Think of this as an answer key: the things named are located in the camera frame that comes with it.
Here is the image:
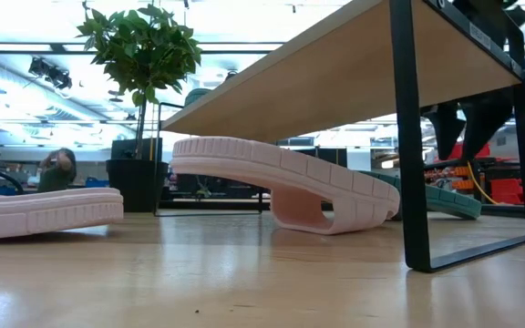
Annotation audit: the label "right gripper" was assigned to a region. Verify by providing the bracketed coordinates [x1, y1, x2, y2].
[421, 0, 525, 161]

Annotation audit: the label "green rubber slide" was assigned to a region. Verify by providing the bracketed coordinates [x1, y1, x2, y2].
[360, 170, 483, 220]
[183, 87, 212, 108]

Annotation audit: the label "wooden shelf black metal frame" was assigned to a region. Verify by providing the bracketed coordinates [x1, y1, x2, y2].
[154, 0, 525, 273]

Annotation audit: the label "pink rubber slide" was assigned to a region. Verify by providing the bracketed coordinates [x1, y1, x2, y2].
[0, 157, 125, 241]
[170, 136, 401, 236]

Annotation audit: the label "black rack red orange bins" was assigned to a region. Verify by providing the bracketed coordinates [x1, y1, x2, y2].
[424, 143, 525, 207]

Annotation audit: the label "potted green plant black pot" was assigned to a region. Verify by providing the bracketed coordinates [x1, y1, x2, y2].
[76, 3, 203, 214]

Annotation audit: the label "small black partition panel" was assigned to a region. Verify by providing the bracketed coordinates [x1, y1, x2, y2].
[110, 138, 164, 161]

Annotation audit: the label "person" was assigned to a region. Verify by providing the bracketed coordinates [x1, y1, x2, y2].
[37, 148, 77, 193]

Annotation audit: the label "black ceiling spotlight cluster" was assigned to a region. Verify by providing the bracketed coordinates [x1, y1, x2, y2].
[27, 56, 74, 91]

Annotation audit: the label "yellow hanging cable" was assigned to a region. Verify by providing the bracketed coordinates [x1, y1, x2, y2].
[466, 161, 500, 206]

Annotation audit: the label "black aluminium rig frame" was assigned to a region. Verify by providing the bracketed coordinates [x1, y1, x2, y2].
[155, 198, 525, 220]

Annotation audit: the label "black curved cable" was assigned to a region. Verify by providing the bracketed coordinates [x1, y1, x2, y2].
[0, 168, 26, 196]

